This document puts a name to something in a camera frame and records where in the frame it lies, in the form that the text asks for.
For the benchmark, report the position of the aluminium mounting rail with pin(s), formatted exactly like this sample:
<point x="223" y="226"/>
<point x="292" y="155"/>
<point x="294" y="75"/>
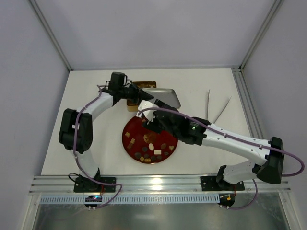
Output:
<point x="56" y="184"/>

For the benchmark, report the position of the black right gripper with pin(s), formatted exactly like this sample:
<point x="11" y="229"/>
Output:
<point x="156" y="117"/>

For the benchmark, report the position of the round red tray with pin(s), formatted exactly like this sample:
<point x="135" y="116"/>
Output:
<point x="143" y="138"/>

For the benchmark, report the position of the tan block chocolate left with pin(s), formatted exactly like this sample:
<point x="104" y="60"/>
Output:
<point x="130" y="146"/>

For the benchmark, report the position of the brown oval chocolate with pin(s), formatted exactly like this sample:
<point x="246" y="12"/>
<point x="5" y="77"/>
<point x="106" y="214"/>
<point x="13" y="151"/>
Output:
<point x="163" y="145"/>

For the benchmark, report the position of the gold chocolate tin box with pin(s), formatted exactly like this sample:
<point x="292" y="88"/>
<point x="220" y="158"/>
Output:
<point x="133" y="107"/>

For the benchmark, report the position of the dark round chocolate bottom left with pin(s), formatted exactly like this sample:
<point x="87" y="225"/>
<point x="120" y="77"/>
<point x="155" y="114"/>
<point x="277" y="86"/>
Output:
<point x="137" y="155"/>

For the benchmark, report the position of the white oval chocolate centre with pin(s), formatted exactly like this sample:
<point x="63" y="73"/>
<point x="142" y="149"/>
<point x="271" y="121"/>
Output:
<point x="151" y="147"/>

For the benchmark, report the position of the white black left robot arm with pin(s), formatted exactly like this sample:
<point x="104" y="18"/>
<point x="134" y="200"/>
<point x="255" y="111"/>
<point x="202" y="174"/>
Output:
<point x="76" y="129"/>

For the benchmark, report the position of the silver metal tweezers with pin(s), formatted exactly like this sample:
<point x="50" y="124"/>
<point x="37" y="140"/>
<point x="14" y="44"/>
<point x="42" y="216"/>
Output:
<point x="208" y="107"/>

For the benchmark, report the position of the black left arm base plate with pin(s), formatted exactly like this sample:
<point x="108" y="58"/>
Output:
<point x="85" y="185"/>

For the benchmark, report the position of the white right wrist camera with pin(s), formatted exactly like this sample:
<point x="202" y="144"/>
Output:
<point x="146" y="109"/>

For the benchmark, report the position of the silver tin lid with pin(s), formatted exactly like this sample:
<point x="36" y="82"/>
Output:
<point x="166" y="95"/>

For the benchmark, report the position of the white slotted cable duct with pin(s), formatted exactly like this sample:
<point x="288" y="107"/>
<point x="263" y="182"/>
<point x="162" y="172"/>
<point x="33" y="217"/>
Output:
<point x="130" y="199"/>

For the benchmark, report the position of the white bar chocolate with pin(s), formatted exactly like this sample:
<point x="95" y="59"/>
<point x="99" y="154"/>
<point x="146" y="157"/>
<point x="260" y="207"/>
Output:
<point x="157" y="152"/>

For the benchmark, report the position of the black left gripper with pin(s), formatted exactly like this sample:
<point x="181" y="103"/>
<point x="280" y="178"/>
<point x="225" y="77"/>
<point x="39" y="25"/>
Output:
<point x="135" y="92"/>

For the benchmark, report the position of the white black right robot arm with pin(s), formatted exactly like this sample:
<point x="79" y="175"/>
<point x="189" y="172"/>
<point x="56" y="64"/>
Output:
<point x="264" y="157"/>

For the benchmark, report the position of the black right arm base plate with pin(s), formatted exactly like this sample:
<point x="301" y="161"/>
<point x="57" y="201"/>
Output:
<point x="211" y="183"/>

